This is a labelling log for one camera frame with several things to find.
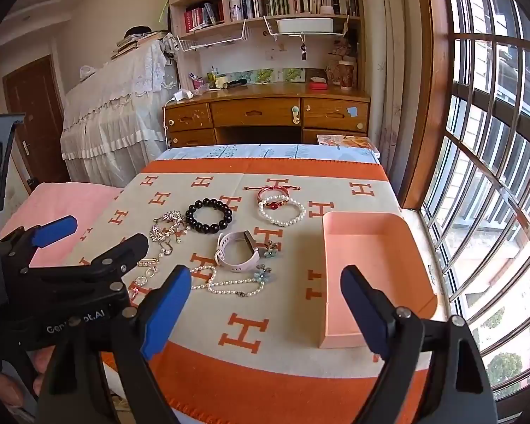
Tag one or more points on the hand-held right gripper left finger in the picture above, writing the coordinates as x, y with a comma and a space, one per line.
168, 313

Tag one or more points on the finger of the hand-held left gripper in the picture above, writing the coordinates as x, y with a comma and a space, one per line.
128, 249
55, 230

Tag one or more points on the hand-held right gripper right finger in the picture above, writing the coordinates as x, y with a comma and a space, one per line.
363, 311

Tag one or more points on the round rhinestone brooch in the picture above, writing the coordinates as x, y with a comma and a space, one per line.
141, 280

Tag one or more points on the pink cardboard box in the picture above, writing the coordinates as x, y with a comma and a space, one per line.
371, 247

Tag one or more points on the small flower hair clip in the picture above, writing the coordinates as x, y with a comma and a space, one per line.
260, 274
271, 248

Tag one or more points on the pink smart watch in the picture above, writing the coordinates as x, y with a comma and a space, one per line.
232, 235

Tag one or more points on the person's left hand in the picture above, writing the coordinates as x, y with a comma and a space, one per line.
42, 360

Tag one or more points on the pink bed sheet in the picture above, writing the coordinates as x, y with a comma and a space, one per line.
48, 203

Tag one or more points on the orange beige printed blanket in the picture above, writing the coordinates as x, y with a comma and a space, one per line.
291, 318

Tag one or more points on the stone window sill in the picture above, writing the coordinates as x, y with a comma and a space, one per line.
424, 225

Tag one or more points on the brown wooden door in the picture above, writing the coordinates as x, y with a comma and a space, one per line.
35, 97

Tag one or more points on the white lace furniture cover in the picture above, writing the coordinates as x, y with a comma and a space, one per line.
115, 97

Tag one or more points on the light blue floral sheet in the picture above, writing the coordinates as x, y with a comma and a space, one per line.
247, 151

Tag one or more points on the white plastic bag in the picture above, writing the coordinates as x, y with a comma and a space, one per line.
88, 73

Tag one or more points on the white charger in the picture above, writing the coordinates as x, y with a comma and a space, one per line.
182, 96

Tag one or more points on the orange printed bag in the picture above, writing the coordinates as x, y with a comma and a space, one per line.
344, 140

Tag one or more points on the cluster of small bottles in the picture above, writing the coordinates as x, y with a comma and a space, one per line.
205, 81

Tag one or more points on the wooden desk with drawers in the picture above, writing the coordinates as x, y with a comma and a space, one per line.
256, 112

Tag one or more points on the black flashlight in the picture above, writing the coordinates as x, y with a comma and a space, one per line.
235, 83

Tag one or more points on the blue square sticker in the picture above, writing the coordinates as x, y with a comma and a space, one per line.
352, 111

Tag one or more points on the stack of books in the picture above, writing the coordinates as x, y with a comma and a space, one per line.
132, 45

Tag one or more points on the green white plastic hook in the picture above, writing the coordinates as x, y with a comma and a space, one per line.
295, 115

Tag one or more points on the floral picture strip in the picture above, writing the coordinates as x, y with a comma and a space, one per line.
269, 75

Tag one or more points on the window with metal grille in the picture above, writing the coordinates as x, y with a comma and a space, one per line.
433, 97

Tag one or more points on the floral paper cup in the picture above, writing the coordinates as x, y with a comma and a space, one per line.
346, 77

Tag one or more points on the beige floral curtain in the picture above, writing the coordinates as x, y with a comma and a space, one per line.
393, 75

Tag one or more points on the row of books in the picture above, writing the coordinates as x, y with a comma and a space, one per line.
260, 6
322, 0
198, 17

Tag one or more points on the hanging keys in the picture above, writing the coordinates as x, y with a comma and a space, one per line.
302, 51

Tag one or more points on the white plastic tray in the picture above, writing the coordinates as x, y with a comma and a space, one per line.
304, 25

